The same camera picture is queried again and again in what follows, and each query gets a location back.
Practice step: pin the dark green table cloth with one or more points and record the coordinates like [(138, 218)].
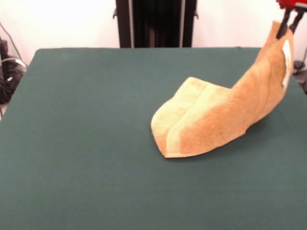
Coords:
[(72, 167)]

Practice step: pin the tall black metal rack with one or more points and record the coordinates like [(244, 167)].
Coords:
[(156, 24)]

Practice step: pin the tan terry towel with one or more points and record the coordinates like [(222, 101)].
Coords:
[(227, 115)]

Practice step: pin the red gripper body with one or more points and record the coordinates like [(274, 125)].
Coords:
[(291, 3)]

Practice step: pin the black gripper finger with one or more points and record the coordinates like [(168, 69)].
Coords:
[(295, 22), (282, 26)]

